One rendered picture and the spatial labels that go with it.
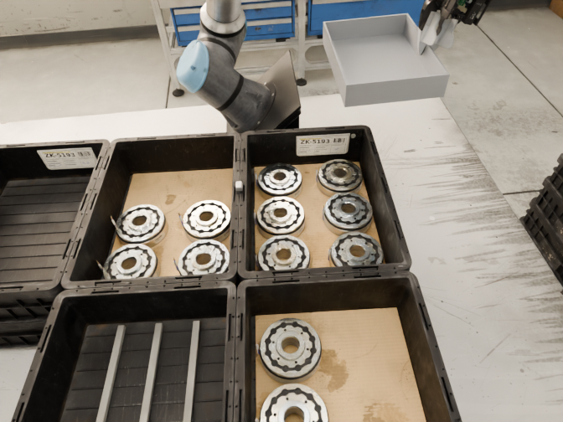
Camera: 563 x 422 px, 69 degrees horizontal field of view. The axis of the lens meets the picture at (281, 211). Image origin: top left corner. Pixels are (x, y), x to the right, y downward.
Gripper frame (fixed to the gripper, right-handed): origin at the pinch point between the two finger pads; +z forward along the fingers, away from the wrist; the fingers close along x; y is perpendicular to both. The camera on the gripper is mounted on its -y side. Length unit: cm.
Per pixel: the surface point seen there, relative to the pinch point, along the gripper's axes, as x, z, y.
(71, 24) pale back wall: -123, 134, -260
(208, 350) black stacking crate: -44, 38, 48
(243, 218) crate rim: -38, 26, 28
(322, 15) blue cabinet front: 36, 57, -164
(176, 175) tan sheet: -49, 40, 2
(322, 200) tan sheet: -17.6, 30.8, 17.4
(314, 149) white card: -18.0, 26.2, 5.0
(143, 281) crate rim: -55, 31, 39
